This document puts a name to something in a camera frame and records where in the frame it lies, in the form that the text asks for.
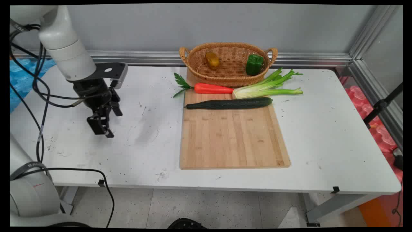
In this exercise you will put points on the orange floor mat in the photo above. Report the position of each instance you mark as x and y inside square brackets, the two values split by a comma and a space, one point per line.
[379, 211]

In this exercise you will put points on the bamboo cutting board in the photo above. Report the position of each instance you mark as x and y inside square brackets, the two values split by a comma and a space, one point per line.
[231, 138]

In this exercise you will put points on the black round floor object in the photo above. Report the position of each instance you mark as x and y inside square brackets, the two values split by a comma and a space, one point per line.
[186, 224]

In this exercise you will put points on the aluminium corner frame profile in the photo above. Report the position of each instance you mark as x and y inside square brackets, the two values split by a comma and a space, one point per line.
[370, 64]

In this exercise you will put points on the orange carrot with green leaves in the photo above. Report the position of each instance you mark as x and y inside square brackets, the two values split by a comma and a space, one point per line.
[214, 88]

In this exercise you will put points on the oval wicker basket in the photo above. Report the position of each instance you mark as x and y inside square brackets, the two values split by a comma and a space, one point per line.
[225, 75]

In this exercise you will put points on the horizontal aluminium frame rail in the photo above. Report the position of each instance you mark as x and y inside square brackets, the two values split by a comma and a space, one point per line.
[305, 59]

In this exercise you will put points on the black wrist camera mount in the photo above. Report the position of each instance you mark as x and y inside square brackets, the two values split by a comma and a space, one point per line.
[111, 69]

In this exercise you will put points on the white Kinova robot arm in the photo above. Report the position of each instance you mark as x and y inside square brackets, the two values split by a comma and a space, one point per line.
[66, 48]

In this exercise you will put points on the black tripod stand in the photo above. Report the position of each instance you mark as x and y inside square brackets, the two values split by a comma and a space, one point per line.
[381, 104]

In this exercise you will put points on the green celery bunch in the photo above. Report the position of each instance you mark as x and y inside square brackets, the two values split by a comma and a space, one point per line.
[257, 91]

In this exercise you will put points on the black tape piece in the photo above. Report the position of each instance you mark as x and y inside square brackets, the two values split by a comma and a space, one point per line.
[335, 189]
[101, 182]

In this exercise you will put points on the brown potato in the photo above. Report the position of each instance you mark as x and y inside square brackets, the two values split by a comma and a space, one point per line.
[212, 60]

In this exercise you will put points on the red plastic packaging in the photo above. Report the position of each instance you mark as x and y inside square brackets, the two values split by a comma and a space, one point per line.
[379, 132]

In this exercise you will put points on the grey table leg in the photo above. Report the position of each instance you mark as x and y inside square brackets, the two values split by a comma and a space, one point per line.
[67, 199]
[338, 204]

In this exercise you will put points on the blue plastic sheet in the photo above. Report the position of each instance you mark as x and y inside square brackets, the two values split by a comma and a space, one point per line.
[21, 80]

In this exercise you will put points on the green bell pepper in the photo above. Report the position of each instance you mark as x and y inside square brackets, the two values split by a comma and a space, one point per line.
[254, 64]

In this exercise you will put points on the dark green cucumber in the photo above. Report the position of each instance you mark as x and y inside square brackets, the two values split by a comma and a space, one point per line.
[230, 103]

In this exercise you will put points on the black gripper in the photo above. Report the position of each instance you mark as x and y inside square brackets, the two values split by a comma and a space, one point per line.
[93, 93]

